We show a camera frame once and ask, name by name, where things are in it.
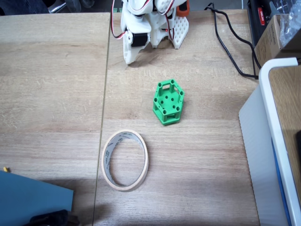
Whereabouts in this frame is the blue-grey board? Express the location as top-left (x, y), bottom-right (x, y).
top-left (0, 169), bottom-right (75, 226)

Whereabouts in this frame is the clear plastic bag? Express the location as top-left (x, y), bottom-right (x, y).
top-left (270, 0), bottom-right (301, 48)

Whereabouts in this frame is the black office chair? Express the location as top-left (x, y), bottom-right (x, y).
top-left (50, 0), bottom-right (95, 14)

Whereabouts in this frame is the green hexagonal printed component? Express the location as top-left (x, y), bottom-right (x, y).
top-left (151, 79), bottom-right (186, 126)

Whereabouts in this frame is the black power cable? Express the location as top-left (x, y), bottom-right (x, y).
top-left (204, 2), bottom-right (259, 80)
top-left (211, 6), bottom-right (259, 78)

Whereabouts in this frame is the person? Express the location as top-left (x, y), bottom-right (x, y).
top-left (0, 0), bottom-right (50, 16)

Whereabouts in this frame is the red white black servo cable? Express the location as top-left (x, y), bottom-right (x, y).
top-left (164, 8), bottom-right (176, 40)
top-left (111, 0), bottom-right (129, 40)

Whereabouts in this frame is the black fabric object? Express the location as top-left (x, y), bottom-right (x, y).
top-left (29, 209), bottom-right (79, 226)

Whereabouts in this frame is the orange table clamp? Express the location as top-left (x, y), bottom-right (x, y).
top-left (176, 0), bottom-right (190, 17)

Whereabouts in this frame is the black power adapter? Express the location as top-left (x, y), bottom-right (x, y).
top-left (246, 0), bottom-right (277, 48)

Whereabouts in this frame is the brown cardboard box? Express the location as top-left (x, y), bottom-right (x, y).
top-left (253, 14), bottom-right (301, 69)

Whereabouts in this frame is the beige masking tape roll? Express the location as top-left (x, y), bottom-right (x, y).
top-left (101, 129), bottom-right (150, 192)

